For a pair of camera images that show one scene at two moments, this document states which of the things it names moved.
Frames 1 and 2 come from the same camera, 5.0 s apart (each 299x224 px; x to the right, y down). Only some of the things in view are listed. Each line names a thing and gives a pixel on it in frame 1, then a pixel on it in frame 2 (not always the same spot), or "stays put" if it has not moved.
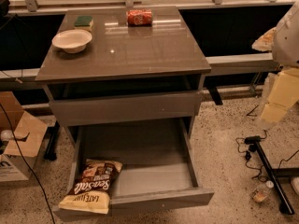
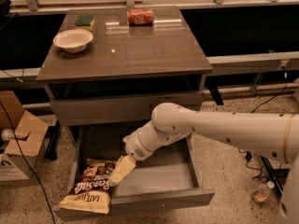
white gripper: [287, 39] → [135, 148]
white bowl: [72, 40] stays put
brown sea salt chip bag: [92, 190] stays put
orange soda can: [139, 18] stays put
